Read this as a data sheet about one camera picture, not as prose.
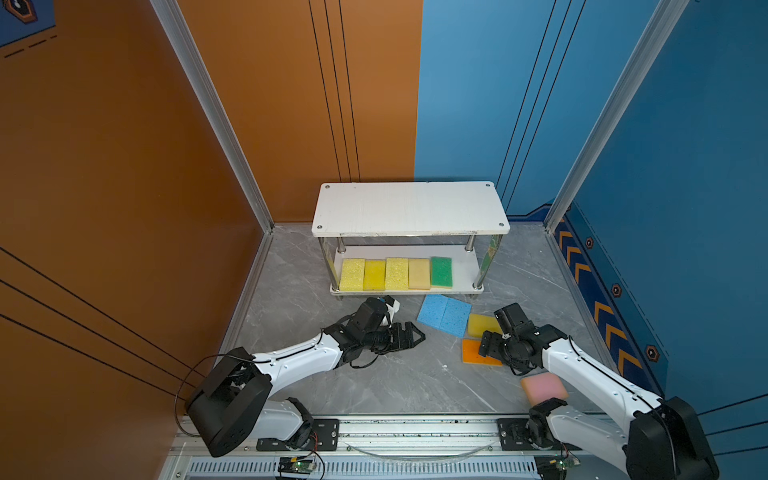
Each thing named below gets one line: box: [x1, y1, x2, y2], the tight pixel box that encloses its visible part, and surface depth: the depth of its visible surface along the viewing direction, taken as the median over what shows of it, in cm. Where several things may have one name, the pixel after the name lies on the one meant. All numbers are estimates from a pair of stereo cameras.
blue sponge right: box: [440, 298, 472, 338], surface depth 94 cm
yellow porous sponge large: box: [339, 258, 365, 291], surface depth 97 cm
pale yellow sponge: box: [408, 258, 431, 290], surface depth 97 cm
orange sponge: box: [462, 339, 503, 366], surface depth 88 cm
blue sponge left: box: [417, 294, 448, 329], surface depth 97 cm
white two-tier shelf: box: [311, 181, 510, 294], surface depth 81 cm
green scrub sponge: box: [430, 256, 453, 289], surface depth 98 cm
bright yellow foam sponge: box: [363, 259, 386, 291], surface depth 97 cm
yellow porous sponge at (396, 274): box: [385, 258, 409, 291], surface depth 97 cm
